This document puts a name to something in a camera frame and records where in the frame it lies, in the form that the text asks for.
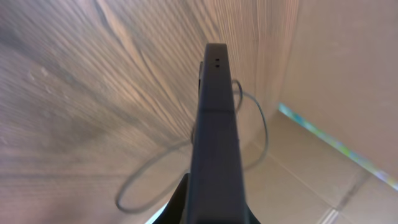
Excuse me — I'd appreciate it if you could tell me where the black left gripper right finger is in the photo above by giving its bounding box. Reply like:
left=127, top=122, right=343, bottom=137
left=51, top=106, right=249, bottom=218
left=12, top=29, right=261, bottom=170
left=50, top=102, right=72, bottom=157
left=246, top=203, right=261, bottom=224

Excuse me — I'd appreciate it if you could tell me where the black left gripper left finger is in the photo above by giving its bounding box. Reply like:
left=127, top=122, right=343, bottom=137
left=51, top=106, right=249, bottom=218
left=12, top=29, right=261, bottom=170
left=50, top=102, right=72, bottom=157
left=153, top=173, right=190, bottom=224

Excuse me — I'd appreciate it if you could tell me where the brown cardboard box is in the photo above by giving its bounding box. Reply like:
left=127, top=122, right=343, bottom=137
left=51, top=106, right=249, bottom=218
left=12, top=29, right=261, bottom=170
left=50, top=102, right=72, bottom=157
left=246, top=1, right=397, bottom=223

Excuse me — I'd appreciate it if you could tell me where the black USB charging cable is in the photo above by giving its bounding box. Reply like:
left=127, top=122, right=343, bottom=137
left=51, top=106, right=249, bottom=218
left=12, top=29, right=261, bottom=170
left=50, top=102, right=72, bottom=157
left=115, top=79, right=269, bottom=215

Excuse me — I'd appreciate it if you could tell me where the blue Galaxy smartphone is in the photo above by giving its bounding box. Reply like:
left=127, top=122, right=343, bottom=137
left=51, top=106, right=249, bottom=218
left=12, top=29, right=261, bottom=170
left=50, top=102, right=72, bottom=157
left=186, top=44, right=249, bottom=223

